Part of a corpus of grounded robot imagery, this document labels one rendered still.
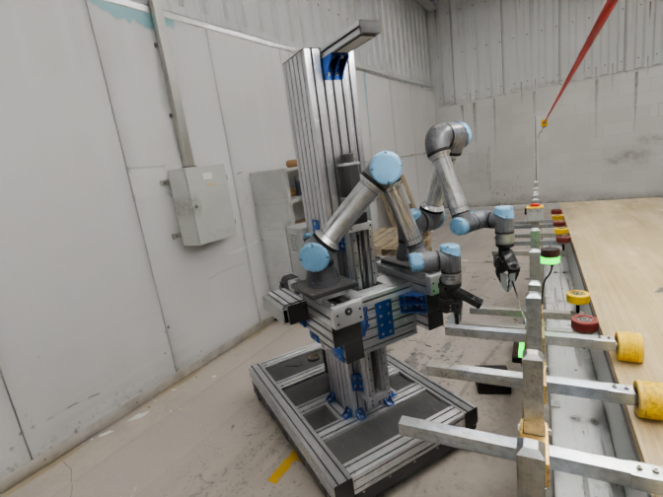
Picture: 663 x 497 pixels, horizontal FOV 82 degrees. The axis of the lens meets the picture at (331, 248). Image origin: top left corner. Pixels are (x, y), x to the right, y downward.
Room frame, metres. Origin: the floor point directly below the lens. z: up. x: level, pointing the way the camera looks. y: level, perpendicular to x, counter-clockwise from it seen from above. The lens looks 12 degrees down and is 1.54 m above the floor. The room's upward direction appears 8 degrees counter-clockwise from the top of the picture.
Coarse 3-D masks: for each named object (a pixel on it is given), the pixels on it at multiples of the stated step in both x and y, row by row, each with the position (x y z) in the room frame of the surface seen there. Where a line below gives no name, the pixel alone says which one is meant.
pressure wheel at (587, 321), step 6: (576, 318) 1.23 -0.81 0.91; (582, 318) 1.21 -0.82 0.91; (588, 318) 1.21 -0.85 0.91; (594, 318) 1.20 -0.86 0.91; (576, 324) 1.19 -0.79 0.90; (582, 324) 1.18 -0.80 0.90; (588, 324) 1.17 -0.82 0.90; (594, 324) 1.17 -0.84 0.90; (576, 330) 1.19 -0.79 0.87; (582, 330) 1.18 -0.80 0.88; (588, 330) 1.17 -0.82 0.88; (594, 330) 1.17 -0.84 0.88
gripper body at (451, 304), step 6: (444, 288) 1.42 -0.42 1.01; (450, 288) 1.39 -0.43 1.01; (444, 294) 1.42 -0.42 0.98; (450, 294) 1.41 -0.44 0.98; (438, 300) 1.41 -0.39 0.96; (444, 300) 1.40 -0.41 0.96; (450, 300) 1.40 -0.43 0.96; (456, 300) 1.39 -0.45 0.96; (462, 300) 1.44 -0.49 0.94; (438, 306) 1.41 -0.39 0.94; (444, 306) 1.41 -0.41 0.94; (450, 306) 1.39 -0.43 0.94; (462, 306) 1.43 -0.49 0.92; (444, 312) 1.41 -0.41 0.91; (450, 312) 1.40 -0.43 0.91
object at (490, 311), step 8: (472, 312) 1.61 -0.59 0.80; (480, 312) 1.59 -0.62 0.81; (488, 312) 1.58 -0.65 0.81; (496, 312) 1.56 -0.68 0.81; (504, 312) 1.54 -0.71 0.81; (512, 312) 1.53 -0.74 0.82; (520, 312) 1.51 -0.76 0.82; (544, 312) 1.47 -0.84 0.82; (552, 312) 1.46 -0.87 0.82; (560, 312) 1.45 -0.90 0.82; (568, 312) 1.44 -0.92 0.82
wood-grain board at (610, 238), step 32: (576, 224) 2.59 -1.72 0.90; (608, 224) 2.47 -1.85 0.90; (640, 224) 2.36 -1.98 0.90; (576, 256) 1.93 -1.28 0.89; (608, 256) 1.83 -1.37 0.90; (640, 256) 1.76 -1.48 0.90; (608, 288) 1.45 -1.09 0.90; (640, 288) 1.40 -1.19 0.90; (608, 320) 1.18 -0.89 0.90; (640, 320) 1.15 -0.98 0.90; (608, 352) 1.01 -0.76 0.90; (640, 448) 0.65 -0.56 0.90
